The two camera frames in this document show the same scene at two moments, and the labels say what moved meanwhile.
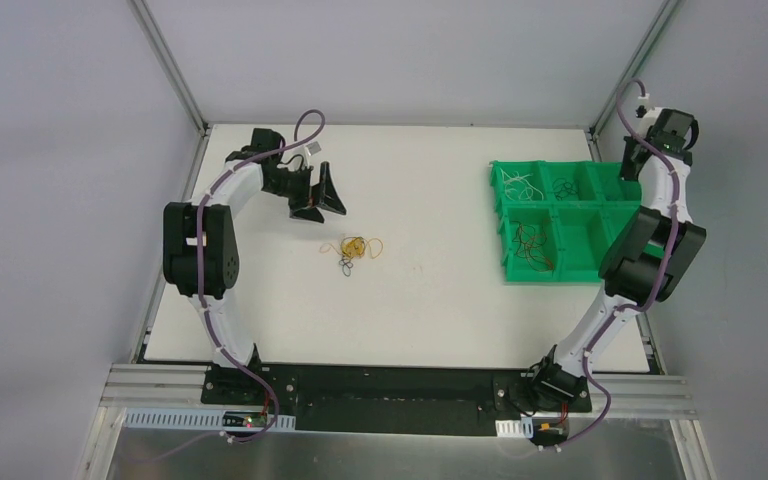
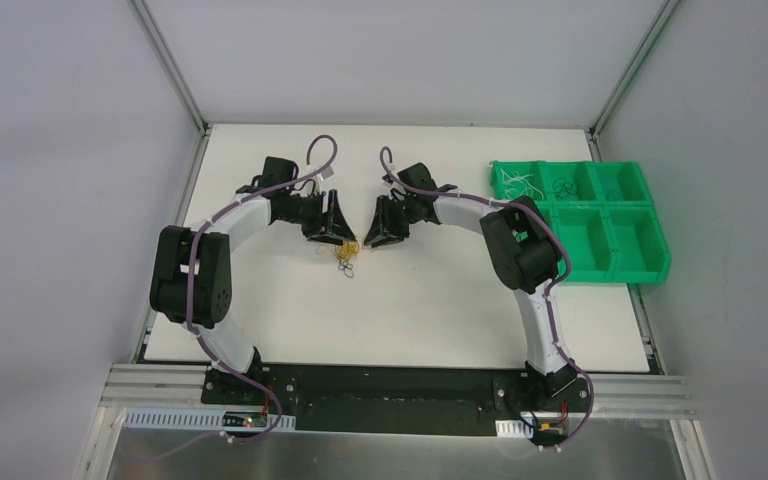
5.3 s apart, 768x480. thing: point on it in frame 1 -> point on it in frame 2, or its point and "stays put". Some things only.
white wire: (516, 185) stays put
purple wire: (561, 188) stays put
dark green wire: (346, 266) stays put
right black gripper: (629, 168) -> (389, 220)
